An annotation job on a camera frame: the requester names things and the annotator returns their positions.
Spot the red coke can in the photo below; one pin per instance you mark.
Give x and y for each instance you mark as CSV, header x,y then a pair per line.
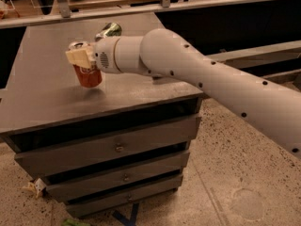
x,y
88,78

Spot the green floor object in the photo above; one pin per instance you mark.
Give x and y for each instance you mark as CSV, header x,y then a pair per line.
x,y
72,222

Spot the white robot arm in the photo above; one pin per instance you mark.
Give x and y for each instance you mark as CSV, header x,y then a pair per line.
x,y
272,109

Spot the bottom grey drawer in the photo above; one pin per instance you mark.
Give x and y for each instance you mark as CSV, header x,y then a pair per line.
x,y
133,194

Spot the grey metal railing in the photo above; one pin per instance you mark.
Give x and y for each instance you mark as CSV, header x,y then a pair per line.
x,y
29,12

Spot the middle grey drawer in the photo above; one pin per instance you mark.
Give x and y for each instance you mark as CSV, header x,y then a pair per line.
x,y
122,176

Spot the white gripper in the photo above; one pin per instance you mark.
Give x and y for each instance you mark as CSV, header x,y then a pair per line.
x,y
104,56

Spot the grey drawer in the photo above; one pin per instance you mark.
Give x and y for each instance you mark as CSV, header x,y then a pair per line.
x,y
56,159
122,176
133,194

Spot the small beige floor object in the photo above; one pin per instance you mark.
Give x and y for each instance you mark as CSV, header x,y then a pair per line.
x,y
37,187

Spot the top grey drawer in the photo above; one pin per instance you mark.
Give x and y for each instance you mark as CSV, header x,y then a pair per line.
x,y
56,159

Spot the green soda can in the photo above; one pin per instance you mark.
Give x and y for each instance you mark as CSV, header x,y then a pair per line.
x,y
110,30

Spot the grey drawer cabinet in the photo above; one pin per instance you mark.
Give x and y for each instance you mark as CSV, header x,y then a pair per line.
x,y
44,104

